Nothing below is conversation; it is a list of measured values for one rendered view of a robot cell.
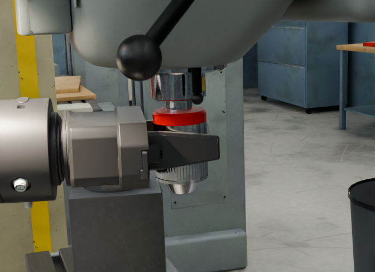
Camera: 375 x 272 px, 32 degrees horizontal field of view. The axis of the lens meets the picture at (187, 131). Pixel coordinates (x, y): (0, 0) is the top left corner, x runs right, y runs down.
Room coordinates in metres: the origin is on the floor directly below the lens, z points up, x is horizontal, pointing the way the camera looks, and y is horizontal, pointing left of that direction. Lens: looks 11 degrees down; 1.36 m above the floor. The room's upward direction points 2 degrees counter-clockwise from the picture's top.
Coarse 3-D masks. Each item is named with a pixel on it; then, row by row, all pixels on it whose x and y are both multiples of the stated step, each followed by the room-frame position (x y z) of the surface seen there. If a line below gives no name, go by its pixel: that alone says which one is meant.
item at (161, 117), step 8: (160, 112) 0.55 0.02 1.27; (168, 112) 0.55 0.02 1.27; (176, 112) 0.55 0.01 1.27; (184, 112) 0.55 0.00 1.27; (192, 112) 0.54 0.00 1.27; (200, 112) 0.55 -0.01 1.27; (160, 120) 0.54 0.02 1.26; (168, 120) 0.54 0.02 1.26; (176, 120) 0.54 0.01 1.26; (184, 120) 0.54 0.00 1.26; (192, 120) 0.54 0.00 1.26; (200, 120) 0.55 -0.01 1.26
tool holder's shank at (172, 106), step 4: (168, 104) 0.55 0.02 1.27; (172, 104) 0.55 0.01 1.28; (176, 104) 0.55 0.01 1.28; (180, 104) 0.55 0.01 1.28; (184, 104) 0.55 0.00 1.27; (188, 104) 0.55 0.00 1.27; (168, 108) 0.55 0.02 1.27; (172, 108) 0.55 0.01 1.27; (176, 108) 0.55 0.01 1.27; (180, 108) 0.55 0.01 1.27; (184, 108) 0.55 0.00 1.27; (188, 108) 0.55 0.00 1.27
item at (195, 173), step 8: (160, 128) 0.54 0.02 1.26; (168, 128) 0.54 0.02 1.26; (176, 128) 0.54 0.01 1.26; (184, 128) 0.54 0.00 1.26; (192, 128) 0.54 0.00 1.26; (200, 128) 0.55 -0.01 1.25; (176, 168) 0.54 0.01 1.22; (184, 168) 0.54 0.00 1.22; (192, 168) 0.54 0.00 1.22; (200, 168) 0.54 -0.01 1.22; (160, 176) 0.55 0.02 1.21; (168, 176) 0.54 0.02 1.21; (176, 176) 0.54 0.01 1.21; (184, 176) 0.54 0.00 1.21; (192, 176) 0.54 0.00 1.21; (200, 176) 0.54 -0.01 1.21
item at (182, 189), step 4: (168, 184) 0.55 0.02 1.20; (172, 184) 0.55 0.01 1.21; (176, 184) 0.55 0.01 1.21; (180, 184) 0.55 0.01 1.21; (184, 184) 0.55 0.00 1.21; (188, 184) 0.55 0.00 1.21; (192, 184) 0.55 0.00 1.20; (196, 184) 0.55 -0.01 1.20; (172, 188) 0.55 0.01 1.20; (176, 188) 0.55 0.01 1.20; (180, 188) 0.55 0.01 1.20; (184, 188) 0.55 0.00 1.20; (188, 188) 0.55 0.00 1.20; (192, 188) 0.55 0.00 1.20; (172, 192) 0.55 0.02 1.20; (176, 192) 0.55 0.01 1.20; (180, 192) 0.55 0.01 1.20; (184, 192) 0.55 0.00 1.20; (188, 192) 0.55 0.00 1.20
